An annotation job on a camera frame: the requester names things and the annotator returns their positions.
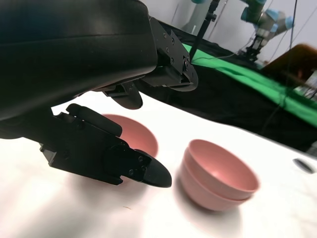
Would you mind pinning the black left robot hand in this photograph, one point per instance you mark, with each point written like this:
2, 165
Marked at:
62, 54

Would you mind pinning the pink plastic bowl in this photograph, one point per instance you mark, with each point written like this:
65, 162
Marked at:
218, 163
138, 138
210, 200

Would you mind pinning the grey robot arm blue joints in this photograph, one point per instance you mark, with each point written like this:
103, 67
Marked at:
267, 17

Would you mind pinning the black stand pole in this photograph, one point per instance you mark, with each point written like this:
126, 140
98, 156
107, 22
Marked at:
201, 32

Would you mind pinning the black backdrop cloth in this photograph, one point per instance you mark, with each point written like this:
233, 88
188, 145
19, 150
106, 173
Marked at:
223, 99

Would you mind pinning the green cloth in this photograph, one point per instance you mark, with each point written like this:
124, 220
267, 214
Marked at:
247, 74

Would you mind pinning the brown wooden chair back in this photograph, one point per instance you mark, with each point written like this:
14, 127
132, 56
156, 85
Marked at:
292, 62

